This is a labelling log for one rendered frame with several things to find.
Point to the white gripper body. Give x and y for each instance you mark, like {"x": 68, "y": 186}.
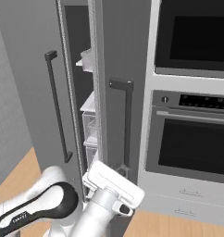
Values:
{"x": 117, "y": 185}

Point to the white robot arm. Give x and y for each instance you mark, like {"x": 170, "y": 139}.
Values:
{"x": 95, "y": 216}

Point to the clear fridge drawer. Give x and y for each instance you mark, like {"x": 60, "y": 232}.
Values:
{"x": 91, "y": 155}
{"x": 89, "y": 126}

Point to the white fridge shelf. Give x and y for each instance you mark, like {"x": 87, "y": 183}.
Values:
{"x": 89, "y": 106}
{"x": 86, "y": 60}

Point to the grey fridge door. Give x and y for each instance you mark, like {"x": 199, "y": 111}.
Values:
{"x": 120, "y": 46}
{"x": 30, "y": 46}

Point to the white drawer front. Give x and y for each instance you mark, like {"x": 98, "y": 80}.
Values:
{"x": 160, "y": 186}
{"x": 160, "y": 206}

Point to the grey built-in oven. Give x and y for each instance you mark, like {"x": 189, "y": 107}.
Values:
{"x": 191, "y": 145}

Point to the round oven knob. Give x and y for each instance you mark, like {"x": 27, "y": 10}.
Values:
{"x": 164, "y": 99}

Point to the white oven cabinet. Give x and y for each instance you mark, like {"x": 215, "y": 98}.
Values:
{"x": 147, "y": 61}

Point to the black built-in microwave oven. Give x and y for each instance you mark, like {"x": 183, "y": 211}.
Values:
{"x": 194, "y": 34}

